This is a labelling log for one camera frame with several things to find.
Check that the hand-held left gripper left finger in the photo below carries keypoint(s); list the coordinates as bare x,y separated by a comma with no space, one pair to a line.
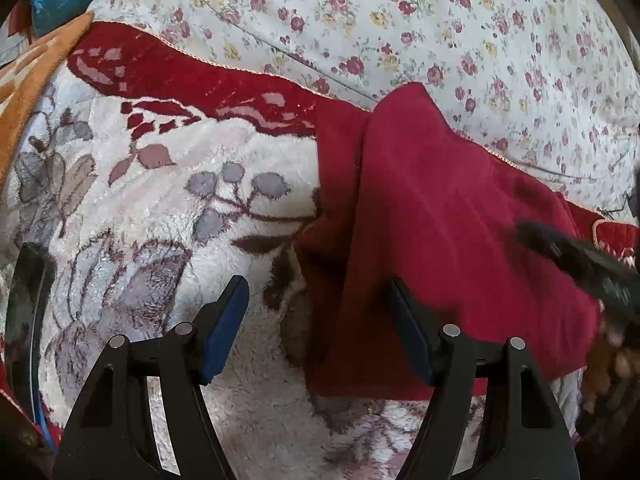
225,330

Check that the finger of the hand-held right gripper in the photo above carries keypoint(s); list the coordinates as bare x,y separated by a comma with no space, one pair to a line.
575,257

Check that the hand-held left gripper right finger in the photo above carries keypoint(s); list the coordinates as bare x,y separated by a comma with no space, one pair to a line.
412,335

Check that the dark red fleece garment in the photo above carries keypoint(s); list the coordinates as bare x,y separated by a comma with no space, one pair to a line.
440,210

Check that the person's right hand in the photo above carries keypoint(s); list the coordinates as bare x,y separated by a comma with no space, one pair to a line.
605,360

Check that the red and white plush blanket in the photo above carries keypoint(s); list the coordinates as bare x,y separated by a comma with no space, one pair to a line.
150,160

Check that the black smartphone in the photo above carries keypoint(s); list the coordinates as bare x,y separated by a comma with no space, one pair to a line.
25,310

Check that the white floral bedsheet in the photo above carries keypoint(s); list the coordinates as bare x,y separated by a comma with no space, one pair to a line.
400,20

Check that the orange and cream fleece blanket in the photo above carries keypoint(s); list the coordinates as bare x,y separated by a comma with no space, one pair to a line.
30,80

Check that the dark red cloth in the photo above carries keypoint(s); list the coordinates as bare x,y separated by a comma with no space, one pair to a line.
20,17

